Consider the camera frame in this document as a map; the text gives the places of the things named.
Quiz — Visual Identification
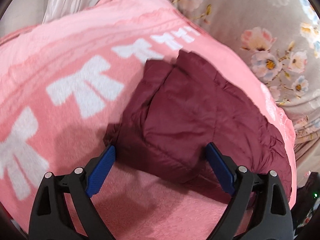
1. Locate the maroon puffer jacket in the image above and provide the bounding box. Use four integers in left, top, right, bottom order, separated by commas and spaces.
104, 50, 292, 203

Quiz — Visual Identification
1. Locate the pink fleece blanket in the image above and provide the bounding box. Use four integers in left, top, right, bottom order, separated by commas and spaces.
1, 0, 297, 239

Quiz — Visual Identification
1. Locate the grey floral quilt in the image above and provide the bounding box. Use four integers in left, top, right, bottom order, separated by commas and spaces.
169, 0, 319, 171

